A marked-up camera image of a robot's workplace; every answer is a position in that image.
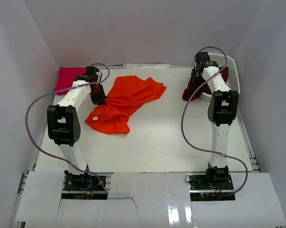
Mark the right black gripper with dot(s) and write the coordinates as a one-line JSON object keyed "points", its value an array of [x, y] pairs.
{"points": [[195, 81]]}

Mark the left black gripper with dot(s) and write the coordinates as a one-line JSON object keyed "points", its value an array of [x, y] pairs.
{"points": [[100, 100]]}

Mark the orange t shirt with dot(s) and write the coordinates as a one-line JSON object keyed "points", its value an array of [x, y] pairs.
{"points": [[127, 95]]}

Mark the dark red t shirt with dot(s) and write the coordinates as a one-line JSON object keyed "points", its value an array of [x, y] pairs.
{"points": [[205, 89]]}

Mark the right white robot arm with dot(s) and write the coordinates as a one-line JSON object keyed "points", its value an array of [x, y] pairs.
{"points": [[221, 113]]}

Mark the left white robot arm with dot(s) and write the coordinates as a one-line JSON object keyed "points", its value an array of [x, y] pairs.
{"points": [[62, 119]]}

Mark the white plastic basket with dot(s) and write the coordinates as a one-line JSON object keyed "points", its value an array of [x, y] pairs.
{"points": [[232, 80]]}

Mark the folded pink t shirt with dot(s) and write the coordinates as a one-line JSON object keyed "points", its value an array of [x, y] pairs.
{"points": [[67, 75]]}

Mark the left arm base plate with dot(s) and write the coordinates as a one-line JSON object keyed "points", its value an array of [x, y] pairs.
{"points": [[83, 182]]}

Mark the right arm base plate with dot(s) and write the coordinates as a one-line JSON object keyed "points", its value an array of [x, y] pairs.
{"points": [[201, 182]]}

